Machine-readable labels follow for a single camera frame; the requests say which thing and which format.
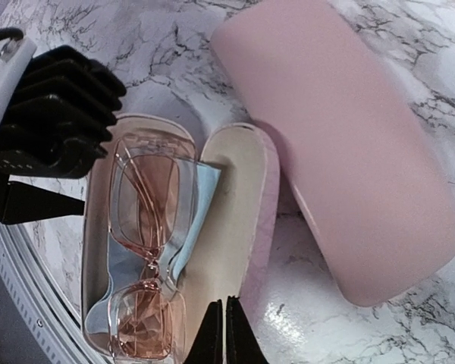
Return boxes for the pink soft glasses case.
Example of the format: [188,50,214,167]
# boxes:
[81,114,280,363]

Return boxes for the pink transparent sunglasses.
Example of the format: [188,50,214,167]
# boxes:
[108,130,196,363]

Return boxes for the front aluminium rail base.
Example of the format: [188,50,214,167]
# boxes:
[0,217,107,363]

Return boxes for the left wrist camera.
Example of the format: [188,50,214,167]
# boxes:
[0,27,127,179]

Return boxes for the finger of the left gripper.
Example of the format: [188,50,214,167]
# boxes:
[0,180,85,224]

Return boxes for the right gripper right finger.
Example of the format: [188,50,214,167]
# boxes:
[226,297,268,364]

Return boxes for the pink hard glasses case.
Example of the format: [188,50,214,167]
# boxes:
[210,1,455,307]

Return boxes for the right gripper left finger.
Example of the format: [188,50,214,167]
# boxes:
[184,300,224,364]

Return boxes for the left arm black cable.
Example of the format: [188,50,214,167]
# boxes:
[0,27,26,50]

